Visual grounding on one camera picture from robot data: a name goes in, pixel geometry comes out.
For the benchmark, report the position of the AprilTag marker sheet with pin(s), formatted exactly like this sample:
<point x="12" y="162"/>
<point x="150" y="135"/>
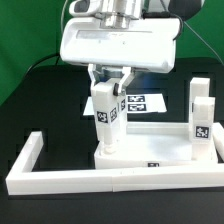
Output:
<point x="145" y="103"/>

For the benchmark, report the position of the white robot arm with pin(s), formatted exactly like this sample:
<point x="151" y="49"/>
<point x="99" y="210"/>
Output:
<point x="180" y="9"/>

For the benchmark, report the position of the white U-shaped frame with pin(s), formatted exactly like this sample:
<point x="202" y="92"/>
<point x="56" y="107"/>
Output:
<point x="23" y="180"/>

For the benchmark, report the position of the white desk top tray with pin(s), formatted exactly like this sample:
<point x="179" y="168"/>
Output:
<point x="151" y="144"/>

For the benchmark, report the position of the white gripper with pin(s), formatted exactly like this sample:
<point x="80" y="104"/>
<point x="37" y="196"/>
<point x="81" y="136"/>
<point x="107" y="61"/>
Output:
<point x="117" y="33"/>

